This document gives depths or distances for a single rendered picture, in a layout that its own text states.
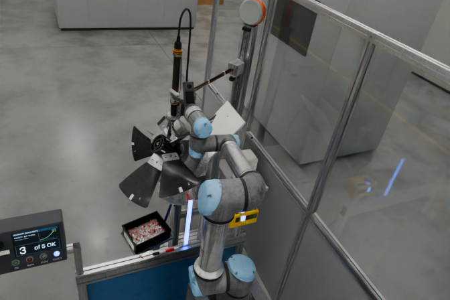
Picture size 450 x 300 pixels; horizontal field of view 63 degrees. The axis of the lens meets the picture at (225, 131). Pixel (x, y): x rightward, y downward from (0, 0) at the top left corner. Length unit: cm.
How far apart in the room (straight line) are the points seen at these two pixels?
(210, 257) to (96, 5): 631
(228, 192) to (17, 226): 89
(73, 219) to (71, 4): 466
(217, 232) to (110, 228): 207
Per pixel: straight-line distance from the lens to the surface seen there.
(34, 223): 170
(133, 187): 218
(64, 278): 305
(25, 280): 311
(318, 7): 198
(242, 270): 153
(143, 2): 744
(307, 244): 231
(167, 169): 200
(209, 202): 119
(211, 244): 135
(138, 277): 213
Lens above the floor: 245
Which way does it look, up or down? 33 degrees down
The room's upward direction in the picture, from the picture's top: 9 degrees clockwise
